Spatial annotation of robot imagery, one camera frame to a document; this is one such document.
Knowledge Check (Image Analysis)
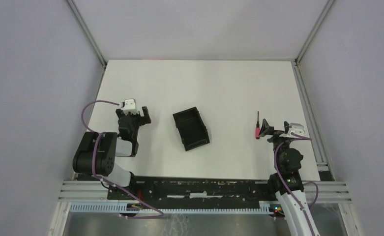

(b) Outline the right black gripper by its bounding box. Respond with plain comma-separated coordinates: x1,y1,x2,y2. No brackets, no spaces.
258,119,293,170

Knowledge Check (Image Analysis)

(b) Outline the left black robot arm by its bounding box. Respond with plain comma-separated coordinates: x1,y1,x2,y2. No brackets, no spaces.
72,106,151,200

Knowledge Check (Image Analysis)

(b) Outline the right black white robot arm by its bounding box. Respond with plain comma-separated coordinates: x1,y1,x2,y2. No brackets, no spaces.
255,118,320,236

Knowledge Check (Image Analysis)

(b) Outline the black plastic bin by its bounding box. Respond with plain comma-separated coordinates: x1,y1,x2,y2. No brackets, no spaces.
173,107,210,151

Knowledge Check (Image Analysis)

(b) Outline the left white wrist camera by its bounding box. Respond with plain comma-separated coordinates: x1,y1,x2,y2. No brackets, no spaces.
119,98,137,111

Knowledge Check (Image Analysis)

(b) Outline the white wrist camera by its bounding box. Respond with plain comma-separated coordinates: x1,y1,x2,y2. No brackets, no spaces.
119,98,137,111
287,123,305,138

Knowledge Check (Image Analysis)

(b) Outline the red handled screwdriver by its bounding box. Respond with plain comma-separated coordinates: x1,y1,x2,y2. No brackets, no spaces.
255,111,261,139

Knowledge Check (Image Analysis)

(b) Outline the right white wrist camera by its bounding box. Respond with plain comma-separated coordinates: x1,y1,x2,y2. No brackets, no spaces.
287,123,305,138

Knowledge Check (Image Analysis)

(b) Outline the black mounting base plate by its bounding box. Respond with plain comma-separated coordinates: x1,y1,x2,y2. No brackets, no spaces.
107,176,279,211

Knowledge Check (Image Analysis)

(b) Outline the white slotted cable duct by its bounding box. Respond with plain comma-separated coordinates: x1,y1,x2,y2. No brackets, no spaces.
70,202,277,215

